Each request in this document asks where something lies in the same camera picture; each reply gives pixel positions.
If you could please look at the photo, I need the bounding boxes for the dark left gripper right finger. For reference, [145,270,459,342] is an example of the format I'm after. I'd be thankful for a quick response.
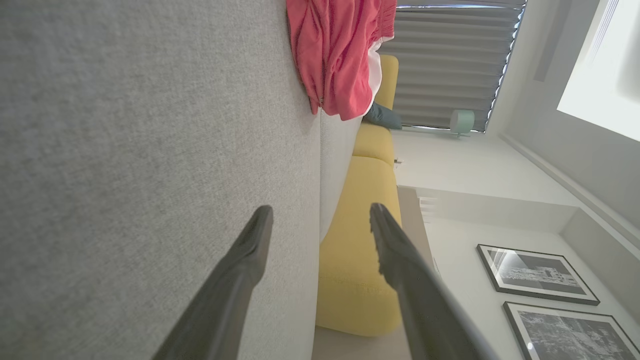
[369,202,501,360]

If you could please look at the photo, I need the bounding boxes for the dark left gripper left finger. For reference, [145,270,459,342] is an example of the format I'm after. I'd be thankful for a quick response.
[152,205,274,360]

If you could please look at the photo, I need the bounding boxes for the red shorts with white trim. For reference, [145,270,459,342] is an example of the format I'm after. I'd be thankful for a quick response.
[286,0,398,122]

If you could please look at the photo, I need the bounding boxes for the black framed picture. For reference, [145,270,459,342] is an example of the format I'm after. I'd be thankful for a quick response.
[476,244,601,307]
[503,301,640,360]

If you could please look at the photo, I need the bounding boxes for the grey fabric ottoman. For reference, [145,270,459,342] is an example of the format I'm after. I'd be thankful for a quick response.
[0,0,322,360]

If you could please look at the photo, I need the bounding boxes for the mint green lamp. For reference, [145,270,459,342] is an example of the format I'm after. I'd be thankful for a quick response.
[448,109,476,139]

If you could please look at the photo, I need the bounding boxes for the dark teal cushion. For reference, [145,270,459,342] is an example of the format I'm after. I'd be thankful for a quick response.
[362,101,404,131]

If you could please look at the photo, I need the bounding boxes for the grey window blind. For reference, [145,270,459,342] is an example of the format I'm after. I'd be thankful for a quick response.
[377,0,527,133]

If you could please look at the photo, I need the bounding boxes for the white ceiling light panel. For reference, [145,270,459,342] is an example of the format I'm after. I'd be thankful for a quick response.
[556,0,640,143]

